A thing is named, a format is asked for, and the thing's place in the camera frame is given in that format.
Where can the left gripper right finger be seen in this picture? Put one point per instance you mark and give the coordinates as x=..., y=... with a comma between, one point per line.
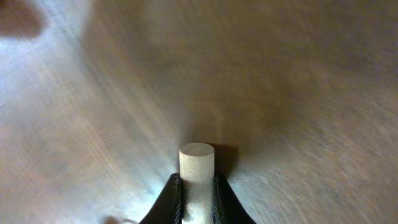
x=227, y=208

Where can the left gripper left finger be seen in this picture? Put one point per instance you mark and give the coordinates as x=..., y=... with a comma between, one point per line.
x=167, y=209

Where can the wooden rattle drum toy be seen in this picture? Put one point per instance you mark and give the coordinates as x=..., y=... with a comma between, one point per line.
x=197, y=169

